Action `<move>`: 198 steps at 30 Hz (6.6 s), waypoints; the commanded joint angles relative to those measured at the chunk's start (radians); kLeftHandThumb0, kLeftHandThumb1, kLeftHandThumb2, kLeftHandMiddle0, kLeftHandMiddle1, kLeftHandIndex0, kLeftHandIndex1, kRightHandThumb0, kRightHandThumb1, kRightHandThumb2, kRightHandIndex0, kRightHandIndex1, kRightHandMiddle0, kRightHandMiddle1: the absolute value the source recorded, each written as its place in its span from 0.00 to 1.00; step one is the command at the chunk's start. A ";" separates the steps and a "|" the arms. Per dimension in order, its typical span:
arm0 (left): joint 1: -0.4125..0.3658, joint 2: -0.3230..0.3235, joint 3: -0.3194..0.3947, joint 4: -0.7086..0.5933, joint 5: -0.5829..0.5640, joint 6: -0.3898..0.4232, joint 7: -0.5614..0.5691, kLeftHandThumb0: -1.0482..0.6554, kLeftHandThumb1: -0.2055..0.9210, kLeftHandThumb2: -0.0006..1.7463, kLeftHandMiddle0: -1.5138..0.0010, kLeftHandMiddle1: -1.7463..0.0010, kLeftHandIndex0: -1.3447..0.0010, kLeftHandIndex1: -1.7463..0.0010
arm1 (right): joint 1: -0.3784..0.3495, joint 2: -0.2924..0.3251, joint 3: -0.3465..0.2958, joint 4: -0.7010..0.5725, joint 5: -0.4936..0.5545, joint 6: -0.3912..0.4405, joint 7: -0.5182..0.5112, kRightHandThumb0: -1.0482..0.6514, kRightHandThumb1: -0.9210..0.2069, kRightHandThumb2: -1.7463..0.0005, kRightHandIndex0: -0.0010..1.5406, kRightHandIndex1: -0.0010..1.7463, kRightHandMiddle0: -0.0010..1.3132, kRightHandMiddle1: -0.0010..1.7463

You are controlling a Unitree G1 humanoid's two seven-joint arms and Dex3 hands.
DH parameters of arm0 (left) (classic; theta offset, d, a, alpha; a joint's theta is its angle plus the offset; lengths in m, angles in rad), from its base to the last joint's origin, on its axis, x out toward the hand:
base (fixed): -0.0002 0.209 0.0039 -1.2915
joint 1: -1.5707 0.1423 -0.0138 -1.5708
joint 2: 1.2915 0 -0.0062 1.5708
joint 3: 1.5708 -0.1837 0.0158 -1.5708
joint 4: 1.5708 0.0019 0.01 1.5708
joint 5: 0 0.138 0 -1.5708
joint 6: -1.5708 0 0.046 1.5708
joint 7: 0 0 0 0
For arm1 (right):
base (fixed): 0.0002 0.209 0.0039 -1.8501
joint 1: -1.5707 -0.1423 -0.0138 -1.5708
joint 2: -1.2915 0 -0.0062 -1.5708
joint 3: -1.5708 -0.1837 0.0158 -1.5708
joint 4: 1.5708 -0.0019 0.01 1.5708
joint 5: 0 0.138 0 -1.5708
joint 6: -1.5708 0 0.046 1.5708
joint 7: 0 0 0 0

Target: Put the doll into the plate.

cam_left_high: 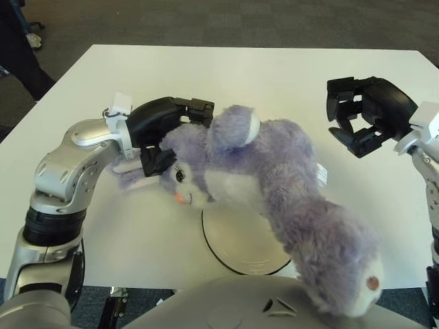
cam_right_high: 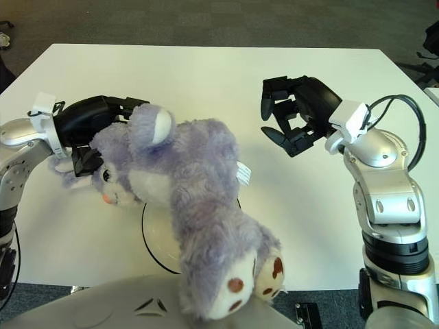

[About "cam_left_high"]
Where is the metal table leg bracket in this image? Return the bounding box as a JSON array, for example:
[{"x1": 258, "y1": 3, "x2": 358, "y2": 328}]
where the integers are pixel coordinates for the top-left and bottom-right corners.
[{"x1": 102, "y1": 286, "x2": 128, "y2": 329}]

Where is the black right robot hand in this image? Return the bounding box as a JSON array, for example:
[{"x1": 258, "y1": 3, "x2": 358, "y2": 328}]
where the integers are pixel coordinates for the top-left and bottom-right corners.
[{"x1": 325, "y1": 75, "x2": 419, "y2": 159}]

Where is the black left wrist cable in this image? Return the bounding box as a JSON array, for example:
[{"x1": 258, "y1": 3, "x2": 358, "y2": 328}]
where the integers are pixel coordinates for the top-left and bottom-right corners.
[{"x1": 102, "y1": 106, "x2": 130, "y2": 121}]

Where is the purple plush bunny doll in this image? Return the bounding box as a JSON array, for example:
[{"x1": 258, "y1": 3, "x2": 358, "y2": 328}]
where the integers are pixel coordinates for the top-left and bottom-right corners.
[{"x1": 109, "y1": 104, "x2": 384, "y2": 318}]

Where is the silver robot torso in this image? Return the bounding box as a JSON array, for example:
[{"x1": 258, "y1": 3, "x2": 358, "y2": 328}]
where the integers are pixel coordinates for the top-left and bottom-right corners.
[{"x1": 123, "y1": 276, "x2": 431, "y2": 329}]

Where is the person in black trousers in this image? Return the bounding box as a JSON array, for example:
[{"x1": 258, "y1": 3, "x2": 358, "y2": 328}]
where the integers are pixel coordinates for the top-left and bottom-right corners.
[{"x1": 0, "y1": 0, "x2": 56, "y2": 102}]

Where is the white plate with black rim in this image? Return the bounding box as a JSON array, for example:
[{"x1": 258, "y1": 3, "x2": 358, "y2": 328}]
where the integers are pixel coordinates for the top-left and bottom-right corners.
[{"x1": 201, "y1": 205, "x2": 292, "y2": 276}]

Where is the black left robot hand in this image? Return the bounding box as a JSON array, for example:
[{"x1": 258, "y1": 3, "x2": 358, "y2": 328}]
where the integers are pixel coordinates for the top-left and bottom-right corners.
[{"x1": 126, "y1": 96, "x2": 216, "y2": 178}]

